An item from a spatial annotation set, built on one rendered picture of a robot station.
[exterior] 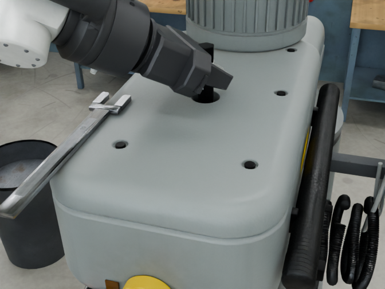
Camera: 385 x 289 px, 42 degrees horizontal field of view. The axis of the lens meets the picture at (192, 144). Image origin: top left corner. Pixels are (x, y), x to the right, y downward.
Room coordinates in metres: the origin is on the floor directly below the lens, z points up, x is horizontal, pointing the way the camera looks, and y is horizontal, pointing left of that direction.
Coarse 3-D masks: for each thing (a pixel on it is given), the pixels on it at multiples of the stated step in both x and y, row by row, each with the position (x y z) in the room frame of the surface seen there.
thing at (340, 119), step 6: (318, 90) 1.25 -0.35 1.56; (342, 114) 1.11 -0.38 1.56; (336, 120) 1.08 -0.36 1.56; (342, 120) 1.08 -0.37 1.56; (336, 126) 1.05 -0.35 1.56; (342, 126) 1.08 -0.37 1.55; (336, 132) 1.02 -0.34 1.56; (336, 138) 1.03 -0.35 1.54; (336, 144) 1.04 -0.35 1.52; (336, 150) 1.04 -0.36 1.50; (330, 174) 1.00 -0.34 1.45; (330, 180) 1.00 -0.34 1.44; (330, 186) 0.99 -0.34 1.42; (330, 192) 0.99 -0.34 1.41; (330, 198) 0.98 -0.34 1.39; (318, 288) 0.93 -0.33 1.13
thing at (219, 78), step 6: (216, 66) 0.57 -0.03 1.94; (216, 72) 0.57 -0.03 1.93; (222, 72) 0.57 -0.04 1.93; (210, 78) 0.57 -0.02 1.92; (216, 78) 0.57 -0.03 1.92; (222, 78) 0.57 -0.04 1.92; (228, 78) 0.57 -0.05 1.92; (210, 84) 0.56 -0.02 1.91; (216, 84) 0.57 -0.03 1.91; (222, 84) 0.57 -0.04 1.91; (228, 84) 0.57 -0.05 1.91
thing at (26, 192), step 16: (128, 96) 0.57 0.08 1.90; (96, 112) 0.53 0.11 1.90; (112, 112) 0.54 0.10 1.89; (80, 128) 0.49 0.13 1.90; (96, 128) 0.50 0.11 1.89; (64, 144) 0.46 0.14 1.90; (80, 144) 0.47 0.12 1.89; (48, 160) 0.43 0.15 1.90; (64, 160) 0.43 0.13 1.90; (32, 176) 0.40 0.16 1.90; (48, 176) 0.40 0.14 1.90; (16, 192) 0.38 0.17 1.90; (32, 192) 0.38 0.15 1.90; (0, 208) 0.36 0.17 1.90; (16, 208) 0.36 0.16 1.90
